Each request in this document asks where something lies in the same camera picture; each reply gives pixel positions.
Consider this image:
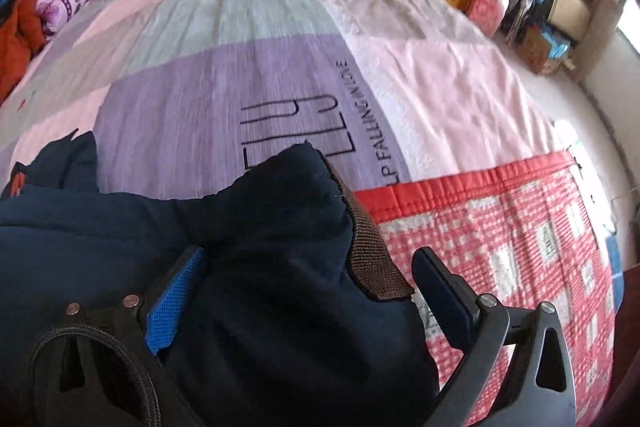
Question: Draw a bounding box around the small printed cardboard box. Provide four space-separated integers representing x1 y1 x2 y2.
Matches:
514 26 572 76

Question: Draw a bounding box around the red plastic bag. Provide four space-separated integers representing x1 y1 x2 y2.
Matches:
467 0 512 38

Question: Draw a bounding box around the blue floor mat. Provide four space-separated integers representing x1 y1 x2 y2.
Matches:
606 231 625 289

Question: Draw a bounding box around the dark navy jacket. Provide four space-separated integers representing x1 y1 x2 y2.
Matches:
0 129 442 427

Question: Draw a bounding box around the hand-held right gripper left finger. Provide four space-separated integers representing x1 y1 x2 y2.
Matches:
30 244 208 409

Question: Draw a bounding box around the pastel checked bed sheet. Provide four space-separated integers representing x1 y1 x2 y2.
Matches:
0 0 571 210

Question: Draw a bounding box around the orange-red quilt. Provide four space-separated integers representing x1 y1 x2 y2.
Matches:
0 0 62 105

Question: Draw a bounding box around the black braided cable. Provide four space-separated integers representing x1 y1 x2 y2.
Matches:
29 324 165 427

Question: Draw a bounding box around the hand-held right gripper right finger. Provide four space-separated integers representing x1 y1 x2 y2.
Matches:
411 246 577 427

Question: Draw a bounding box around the window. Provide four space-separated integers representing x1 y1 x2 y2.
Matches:
616 0 640 58

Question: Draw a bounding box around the red checked quilted mat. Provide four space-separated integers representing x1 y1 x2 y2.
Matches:
354 151 626 427

